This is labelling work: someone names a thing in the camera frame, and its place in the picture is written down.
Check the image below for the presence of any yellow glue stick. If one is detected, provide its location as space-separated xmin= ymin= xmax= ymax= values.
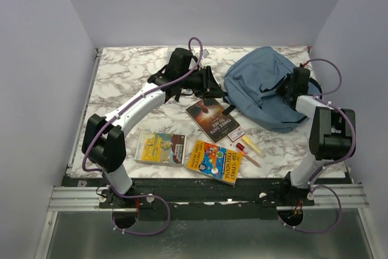
xmin=241 ymin=135 xmax=266 ymax=158

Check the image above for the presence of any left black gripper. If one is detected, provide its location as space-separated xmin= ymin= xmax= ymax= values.
xmin=179 ymin=66 xmax=226 ymax=99

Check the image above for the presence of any dark Three Days book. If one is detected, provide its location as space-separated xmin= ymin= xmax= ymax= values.
xmin=186 ymin=98 xmax=239 ymax=143

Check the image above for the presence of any yellow Treehouse book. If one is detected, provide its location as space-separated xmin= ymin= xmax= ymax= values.
xmin=186 ymin=140 xmax=243 ymax=185

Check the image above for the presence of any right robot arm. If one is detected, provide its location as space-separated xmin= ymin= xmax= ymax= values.
xmin=276 ymin=67 xmax=356 ymax=206

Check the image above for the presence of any orange pink pen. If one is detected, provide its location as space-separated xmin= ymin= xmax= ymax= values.
xmin=239 ymin=150 xmax=261 ymax=168

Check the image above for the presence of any aluminium frame rail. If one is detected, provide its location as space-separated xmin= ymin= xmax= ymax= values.
xmin=48 ymin=184 xmax=369 ymax=212

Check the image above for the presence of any yellow blue paperback book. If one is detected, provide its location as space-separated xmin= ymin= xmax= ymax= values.
xmin=135 ymin=131 xmax=186 ymax=166

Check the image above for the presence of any clear plastic storage box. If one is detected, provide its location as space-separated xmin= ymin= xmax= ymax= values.
xmin=167 ymin=46 xmax=210 ymax=61

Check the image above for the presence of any red white staples box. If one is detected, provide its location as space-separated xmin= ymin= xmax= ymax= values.
xmin=227 ymin=127 xmax=245 ymax=142

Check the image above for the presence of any blue student backpack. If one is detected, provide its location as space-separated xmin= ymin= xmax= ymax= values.
xmin=224 ymin=47 xmax=307 ymax=133

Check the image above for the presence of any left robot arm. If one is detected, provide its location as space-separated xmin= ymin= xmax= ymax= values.
xmin=81 ymin=48 xmax=226 ymax=207

